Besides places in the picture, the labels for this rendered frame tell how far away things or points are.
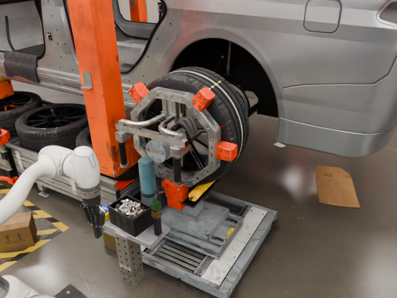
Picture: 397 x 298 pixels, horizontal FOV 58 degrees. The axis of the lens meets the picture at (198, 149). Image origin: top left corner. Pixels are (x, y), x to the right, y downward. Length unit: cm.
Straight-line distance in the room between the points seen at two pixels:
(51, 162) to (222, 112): 84
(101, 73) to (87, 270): 123
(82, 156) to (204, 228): 112
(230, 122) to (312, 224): 123
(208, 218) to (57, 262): 102
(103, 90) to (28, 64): 149
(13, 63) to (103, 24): 171
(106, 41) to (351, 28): 122
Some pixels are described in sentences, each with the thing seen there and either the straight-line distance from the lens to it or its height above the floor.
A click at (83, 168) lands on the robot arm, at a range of 145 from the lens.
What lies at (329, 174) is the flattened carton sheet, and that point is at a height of 1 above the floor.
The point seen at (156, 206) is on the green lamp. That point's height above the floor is 65.
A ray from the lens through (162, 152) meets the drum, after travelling 184.
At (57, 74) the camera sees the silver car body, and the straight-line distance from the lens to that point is 319.
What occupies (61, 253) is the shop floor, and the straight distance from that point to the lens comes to 266.
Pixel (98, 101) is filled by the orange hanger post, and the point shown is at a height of 102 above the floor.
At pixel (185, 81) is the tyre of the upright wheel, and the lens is 189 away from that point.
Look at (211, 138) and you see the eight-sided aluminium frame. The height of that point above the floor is 92.
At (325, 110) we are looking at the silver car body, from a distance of 205.
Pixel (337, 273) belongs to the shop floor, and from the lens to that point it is 250.
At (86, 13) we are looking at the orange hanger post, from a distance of 200.
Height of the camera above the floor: 175
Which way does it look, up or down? 29 degrees down
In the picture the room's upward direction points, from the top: 1 degrees counter-clockwise
